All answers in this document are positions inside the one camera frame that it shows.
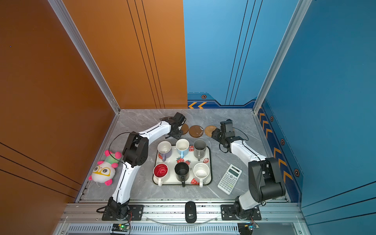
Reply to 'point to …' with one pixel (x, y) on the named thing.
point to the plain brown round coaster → (185, 128)
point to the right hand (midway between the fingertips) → (213, 133)
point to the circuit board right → (246, 228)
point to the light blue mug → (182, 147)
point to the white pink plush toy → (116, 155)
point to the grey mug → (199, 147)
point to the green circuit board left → (120, 227)
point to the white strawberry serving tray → (170, 178)
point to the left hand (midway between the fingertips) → (177, 133)
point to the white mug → (201, 171)
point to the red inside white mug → (160, 170)
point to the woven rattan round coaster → (208, 130)
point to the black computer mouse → (190, 212)
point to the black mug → (182, 172)
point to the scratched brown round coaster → (196, 131)
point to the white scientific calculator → (229, 179)
